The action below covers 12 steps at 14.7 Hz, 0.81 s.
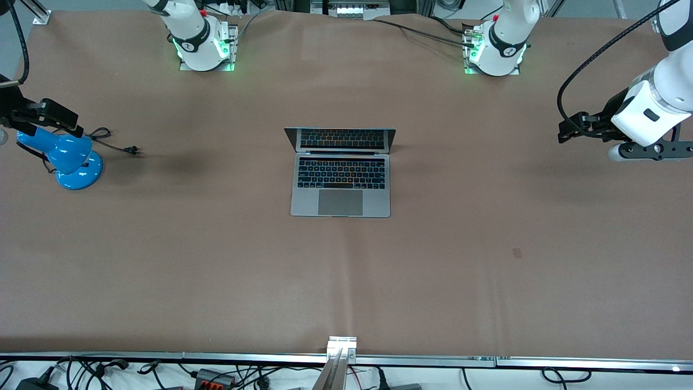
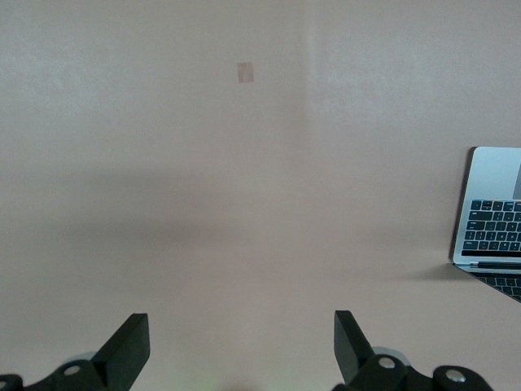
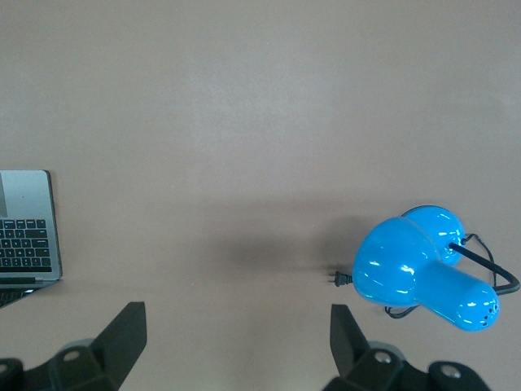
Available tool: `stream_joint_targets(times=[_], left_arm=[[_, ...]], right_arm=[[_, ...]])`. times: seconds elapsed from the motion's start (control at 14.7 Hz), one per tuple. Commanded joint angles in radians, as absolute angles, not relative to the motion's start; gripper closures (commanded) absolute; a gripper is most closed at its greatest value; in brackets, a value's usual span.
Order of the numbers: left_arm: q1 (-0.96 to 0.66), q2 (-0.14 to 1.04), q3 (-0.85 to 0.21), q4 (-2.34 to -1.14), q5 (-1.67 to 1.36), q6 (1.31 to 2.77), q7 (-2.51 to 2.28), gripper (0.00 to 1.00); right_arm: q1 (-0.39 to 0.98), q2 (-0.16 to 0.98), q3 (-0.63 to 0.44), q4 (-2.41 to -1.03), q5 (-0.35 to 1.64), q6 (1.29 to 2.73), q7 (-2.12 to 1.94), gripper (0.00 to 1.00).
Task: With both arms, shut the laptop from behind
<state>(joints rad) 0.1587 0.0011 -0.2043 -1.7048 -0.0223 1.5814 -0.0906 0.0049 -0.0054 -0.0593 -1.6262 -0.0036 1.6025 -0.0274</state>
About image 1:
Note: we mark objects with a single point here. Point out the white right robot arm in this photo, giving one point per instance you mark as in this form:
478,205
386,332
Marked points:
189,32

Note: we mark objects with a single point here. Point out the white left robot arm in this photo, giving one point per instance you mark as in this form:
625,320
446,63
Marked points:
509,32

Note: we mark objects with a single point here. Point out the aluminium table edge rail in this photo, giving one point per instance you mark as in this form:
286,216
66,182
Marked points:
162,357

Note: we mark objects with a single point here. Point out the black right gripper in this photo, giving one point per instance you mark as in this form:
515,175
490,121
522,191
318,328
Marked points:
12,104

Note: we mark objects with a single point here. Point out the grey connector box orange levers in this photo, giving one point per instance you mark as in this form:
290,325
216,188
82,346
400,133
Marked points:
214,377

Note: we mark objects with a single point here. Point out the aluminium camera mount profile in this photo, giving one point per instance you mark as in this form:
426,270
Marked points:
341,346

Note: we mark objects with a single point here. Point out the brown table cover cloth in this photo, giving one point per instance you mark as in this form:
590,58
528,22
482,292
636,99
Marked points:
346,281

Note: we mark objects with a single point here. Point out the blue desk lamp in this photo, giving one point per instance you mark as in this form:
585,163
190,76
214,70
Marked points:
70,157

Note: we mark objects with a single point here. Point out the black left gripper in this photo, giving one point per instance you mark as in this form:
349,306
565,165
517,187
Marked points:
615,108

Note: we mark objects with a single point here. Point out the grey laptop computer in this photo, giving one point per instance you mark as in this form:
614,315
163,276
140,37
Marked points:
341,203

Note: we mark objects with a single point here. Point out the grey vented equipment box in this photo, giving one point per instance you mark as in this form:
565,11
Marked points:
352,10

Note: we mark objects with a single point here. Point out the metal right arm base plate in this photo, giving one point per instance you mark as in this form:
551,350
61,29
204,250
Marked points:
233,32

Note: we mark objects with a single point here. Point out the aluminium corner frame profile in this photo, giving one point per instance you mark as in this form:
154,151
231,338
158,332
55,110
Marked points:
40,13

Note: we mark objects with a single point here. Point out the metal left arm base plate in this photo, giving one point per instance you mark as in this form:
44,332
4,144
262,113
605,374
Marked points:
465,59

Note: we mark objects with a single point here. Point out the black power plug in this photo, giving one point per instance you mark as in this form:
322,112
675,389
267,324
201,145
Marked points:
400,387

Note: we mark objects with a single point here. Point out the black power adapter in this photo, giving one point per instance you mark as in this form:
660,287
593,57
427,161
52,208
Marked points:
35,383

